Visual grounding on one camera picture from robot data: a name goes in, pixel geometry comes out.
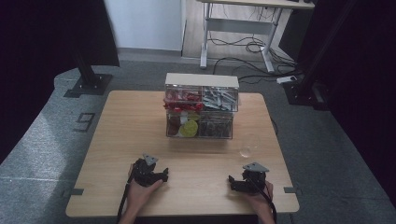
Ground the black stand with base plate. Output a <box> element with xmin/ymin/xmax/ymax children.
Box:
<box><xmin>63</xmin><ymin>46</ymin><xmax>114</xmax><ymax>98</ymax></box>

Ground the clear glass cup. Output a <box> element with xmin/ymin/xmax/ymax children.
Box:
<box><xmin>238</xmin><ymin>133</ymin><xmax>261</xmax><ymax>159</ymax></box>

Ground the white-legged desk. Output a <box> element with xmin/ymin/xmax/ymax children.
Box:
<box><xmin>195</xmin><ymin>0</ymin><xmax>316</xmax><ymax>75</ymax></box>

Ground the person's right hand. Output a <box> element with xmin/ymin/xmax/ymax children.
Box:
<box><xmin>242</xmin><ymin>181</ymin><xmax>276</xmax><ymax>217</ymax></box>

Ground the person's left hand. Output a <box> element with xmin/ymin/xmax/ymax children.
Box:
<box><xmin>123</xmin><ymin>164</ymin><xmax>164</xmax><ymax>217</ymax></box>

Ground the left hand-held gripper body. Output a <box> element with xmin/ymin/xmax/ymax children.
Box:
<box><xmin>131</xmin><ymin>152</ymin><xmax>161</xmax><ymax>188</ymax></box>

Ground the pile of red packets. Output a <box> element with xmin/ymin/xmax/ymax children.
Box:
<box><xmin>163</xmin><ymin>87</ymin><xmax>205</xmax><ymax>114</ymax></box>

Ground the tangle of black floor cables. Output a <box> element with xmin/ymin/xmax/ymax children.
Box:
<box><xmin>207</xmin><ymin>29</ymin><xmax>304</xmax><ymax>85</ymax></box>

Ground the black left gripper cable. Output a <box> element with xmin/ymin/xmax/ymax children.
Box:
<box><xmin>116</xmin><ymin>164</ymin><xmax>136</xmax><ymax>224</ymax></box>

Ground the black metal stand frame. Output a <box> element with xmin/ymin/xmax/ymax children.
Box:
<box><xmin>281</xmin><ymin>0</ymin><xmax>358</xmax><ymax>112</ymax></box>

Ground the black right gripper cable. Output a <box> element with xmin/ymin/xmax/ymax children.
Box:
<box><xmin>253</xmin><ymin>178</ymin><xmax>278</xmax><ymax>224</ymax></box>

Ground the dark curtain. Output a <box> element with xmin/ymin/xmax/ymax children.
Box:
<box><xmin>278</xmin><ymin>0</ymin><xmax>396</xmax><ymax>208</ymax></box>
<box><xmin>0</xmin><ymin>0</ymin><xmax>120</xmax><ymax>164</ymax></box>

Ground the dark red round capsule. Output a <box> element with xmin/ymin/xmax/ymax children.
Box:
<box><xmin>168</xmin><ymin>115</ymin><xmax>181</xmax><ymax>135</ymax></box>

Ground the pile of silver packets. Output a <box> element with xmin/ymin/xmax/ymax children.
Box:
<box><xmin>202</xmin><ymin>87</ymin><xmax>239</xmax><ymax>112</ymax></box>

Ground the clear acrylic organizer white top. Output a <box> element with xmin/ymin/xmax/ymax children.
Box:
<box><xmin>163</xmin><ymin>72</ymin><xmax>241</xmax><ymax>140</ymax></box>

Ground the white power strip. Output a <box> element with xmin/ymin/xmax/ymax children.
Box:
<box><xmin>276</xmin><ymin>75</ymin><xmax>299</xmax><ymax>85</ymax></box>

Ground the pile of dark packets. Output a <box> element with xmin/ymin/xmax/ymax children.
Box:
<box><xmin>198</xmin><ymin>119</ymin><xmax>233</xmax><ymax>139</ymax></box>

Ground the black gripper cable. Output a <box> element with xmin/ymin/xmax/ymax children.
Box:
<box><xmin>253</xmin><ymin>178</ymin><xmax>278</xmax><ymax>224</ymax></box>
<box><xmin>116</xmin><ymin>164</ymin><xmax>136</xmax><ymax>224</ymax></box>

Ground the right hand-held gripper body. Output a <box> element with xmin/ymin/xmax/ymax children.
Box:
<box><xmin>241</xmin><ymin>161</ymin><xmax>271</xmax><ymax>196</ymax></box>

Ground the large yellow-green round capsule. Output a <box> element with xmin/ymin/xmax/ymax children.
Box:
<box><xmin>178</xmin><ymin>119</ymin><xmax>200</xmax><ymax>138</ymax></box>

